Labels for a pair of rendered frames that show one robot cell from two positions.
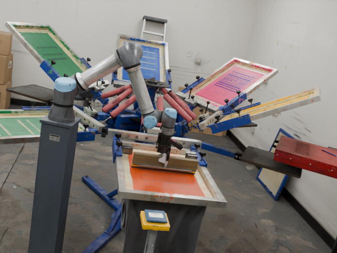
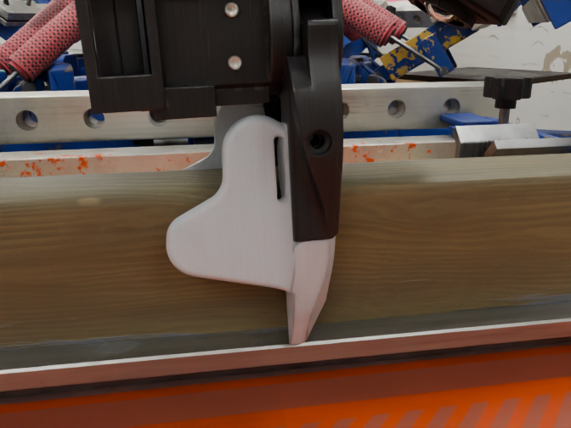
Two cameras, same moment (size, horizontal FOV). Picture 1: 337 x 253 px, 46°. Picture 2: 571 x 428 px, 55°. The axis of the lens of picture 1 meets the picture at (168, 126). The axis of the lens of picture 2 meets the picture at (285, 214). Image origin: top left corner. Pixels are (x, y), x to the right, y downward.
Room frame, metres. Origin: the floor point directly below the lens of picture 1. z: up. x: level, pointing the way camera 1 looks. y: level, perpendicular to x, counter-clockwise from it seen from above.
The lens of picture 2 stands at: (2.10, -0.03, 1.11)
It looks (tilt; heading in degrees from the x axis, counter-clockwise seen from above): 19 degrees down; 3
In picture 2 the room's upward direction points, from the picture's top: straight up
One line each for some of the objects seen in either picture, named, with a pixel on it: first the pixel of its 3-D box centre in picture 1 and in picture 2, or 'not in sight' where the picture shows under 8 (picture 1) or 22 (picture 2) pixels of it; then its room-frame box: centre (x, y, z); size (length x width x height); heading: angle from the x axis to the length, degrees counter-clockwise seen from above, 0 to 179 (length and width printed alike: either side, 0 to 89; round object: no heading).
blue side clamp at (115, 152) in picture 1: (117, 149); not in sight; (2.47, 0.30, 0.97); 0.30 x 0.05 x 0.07; 12
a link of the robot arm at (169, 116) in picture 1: (169, 118); not in sight; (2.31, 0.01, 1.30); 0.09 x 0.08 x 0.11; 88
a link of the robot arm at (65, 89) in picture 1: (64, 90); not in sight; (2.20, 0.61, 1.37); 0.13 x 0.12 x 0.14; 178
